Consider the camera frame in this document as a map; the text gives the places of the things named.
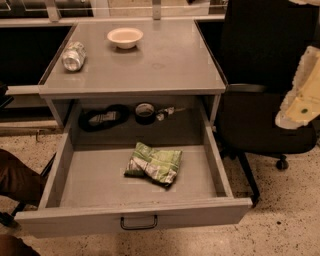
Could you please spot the grey counter cabinet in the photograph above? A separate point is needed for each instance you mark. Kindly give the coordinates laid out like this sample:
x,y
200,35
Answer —
x,y
171,59

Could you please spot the crushed silver can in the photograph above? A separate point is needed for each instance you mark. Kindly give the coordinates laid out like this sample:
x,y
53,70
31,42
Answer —
x,y
74,56

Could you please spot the brown trouser leg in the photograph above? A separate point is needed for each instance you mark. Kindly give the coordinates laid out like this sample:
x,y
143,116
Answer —
x,y
18,181

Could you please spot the green jalapeno chip bag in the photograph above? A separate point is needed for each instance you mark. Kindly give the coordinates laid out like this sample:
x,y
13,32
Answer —
x,y
161,166

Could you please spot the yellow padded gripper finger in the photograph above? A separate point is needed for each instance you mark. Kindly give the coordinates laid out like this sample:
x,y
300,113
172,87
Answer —
x,y
302,103

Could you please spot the black drawer handle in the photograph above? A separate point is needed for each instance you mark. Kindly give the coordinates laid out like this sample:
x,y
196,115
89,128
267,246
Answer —
x,y
139,223

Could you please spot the white paper bowl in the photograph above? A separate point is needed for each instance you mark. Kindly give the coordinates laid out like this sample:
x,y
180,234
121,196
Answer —
x,y
125,38

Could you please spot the black office chair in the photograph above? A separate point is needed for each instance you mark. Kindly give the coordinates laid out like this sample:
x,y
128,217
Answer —
x,y
261,44

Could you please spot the grey open top drawer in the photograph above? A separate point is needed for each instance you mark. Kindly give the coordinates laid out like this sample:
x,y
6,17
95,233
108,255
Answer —
x,y
91,190

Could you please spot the black tape roll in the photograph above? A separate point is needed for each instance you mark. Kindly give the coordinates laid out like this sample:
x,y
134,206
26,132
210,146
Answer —
x,y
145,113

